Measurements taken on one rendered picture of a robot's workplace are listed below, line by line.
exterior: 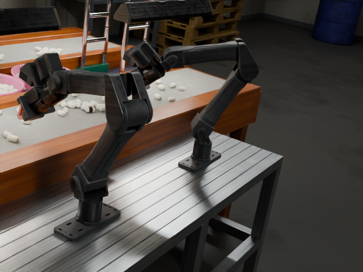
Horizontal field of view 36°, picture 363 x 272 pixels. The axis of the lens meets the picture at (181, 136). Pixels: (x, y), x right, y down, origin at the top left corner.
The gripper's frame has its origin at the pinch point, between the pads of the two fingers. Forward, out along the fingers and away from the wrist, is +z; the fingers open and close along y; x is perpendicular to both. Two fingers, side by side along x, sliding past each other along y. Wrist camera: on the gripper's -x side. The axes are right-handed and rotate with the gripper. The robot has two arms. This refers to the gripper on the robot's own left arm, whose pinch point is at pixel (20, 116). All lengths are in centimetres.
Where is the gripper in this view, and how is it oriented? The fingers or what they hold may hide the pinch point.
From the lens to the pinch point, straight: 168.7
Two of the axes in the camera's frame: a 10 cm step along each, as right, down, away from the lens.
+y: -5.7, 2.2, -7.9
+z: -7.2, 3.5, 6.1
